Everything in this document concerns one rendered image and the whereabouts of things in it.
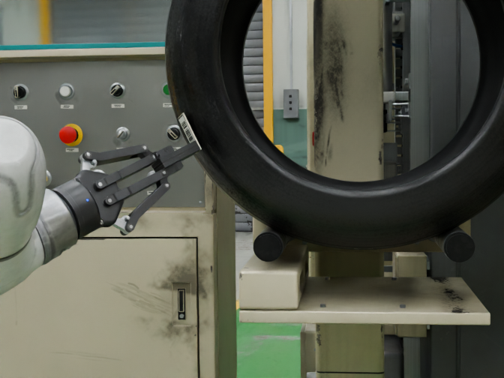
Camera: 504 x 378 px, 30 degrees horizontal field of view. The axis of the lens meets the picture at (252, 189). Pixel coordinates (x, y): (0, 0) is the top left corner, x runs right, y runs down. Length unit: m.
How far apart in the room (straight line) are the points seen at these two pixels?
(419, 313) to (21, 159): 0.66
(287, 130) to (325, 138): 8.92
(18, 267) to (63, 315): 1.03
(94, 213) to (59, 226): 0.06
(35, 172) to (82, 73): 1.19
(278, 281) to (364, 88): 0.50
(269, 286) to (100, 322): 0.84
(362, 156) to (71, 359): 0.86
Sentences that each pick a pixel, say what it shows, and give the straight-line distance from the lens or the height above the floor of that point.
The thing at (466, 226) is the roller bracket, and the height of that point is 0.90.
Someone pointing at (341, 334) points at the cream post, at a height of 0.69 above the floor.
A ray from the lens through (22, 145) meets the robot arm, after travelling 1.03.
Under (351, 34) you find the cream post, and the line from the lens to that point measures 1.77.
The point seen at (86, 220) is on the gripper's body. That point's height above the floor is 0.96.
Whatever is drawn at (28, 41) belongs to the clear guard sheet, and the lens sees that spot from 2.24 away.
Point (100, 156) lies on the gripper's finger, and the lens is 1.31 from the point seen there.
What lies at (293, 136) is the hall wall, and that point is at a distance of 10.66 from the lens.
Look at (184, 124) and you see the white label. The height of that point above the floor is 1.08.
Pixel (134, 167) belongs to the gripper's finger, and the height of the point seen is 1.02.
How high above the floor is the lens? 1.06
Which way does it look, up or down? 3 degrees down
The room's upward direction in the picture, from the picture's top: 1 degrees counter-clockwise
